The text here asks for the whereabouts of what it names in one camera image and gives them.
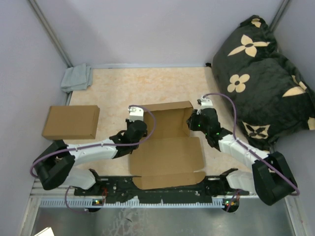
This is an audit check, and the white paper corner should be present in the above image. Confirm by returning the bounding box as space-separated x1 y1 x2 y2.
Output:
34 227 54 236

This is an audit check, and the grey folded cloth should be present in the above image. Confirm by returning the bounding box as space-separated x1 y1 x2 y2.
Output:
61 63 93 93

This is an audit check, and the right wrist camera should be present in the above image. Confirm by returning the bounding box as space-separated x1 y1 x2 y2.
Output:
197 96 213 110

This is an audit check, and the aluminium frame rail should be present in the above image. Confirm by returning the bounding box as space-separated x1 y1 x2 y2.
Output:
29 177 298 209

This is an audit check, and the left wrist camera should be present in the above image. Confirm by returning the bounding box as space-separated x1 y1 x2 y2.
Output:
128 105 144 122

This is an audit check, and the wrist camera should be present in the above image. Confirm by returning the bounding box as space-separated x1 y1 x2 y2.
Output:
128 105 144 122
197 96 213 110

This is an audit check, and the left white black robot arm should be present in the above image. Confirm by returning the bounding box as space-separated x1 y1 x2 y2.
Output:
30 120 147 195

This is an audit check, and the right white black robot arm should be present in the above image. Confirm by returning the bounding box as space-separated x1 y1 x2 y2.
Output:
187 108 299 206

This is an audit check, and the small closed cardboard box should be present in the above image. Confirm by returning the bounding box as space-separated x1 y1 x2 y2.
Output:
42 105 100 140

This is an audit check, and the black floral pillow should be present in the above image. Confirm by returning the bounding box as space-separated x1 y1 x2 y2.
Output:
212 15 315 150

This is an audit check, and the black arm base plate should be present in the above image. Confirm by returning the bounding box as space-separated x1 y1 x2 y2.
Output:
74 175 235 204

